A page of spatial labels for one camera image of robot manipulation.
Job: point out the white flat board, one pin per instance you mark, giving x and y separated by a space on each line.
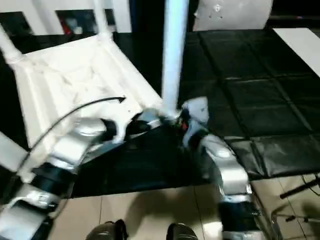
300 45

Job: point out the metal stand frame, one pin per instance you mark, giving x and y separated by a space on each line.
287 215

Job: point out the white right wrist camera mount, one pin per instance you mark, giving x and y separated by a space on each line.
197 110

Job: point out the red box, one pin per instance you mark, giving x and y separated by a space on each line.
65 27

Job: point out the white plastic table top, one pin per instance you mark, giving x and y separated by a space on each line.
75 70

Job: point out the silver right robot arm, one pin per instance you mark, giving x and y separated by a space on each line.
230 165

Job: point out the black device with red light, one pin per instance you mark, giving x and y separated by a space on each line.
292 18

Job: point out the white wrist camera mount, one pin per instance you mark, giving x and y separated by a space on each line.
197 110
120 125

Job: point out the black robot foot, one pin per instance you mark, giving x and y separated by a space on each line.
182 232
107 231

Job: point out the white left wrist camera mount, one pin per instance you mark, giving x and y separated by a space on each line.
120 125

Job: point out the black right robot foot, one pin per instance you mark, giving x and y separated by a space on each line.
182 232

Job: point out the black left robot foot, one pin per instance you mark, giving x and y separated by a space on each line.
107 231

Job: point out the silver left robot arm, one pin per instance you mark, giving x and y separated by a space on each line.
75 145

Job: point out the black work mat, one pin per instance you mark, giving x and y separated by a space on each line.
250 75

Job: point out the white cabinet with glass doors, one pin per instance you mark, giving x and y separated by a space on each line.
122 15

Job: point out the black pole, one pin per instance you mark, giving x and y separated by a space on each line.
300 188

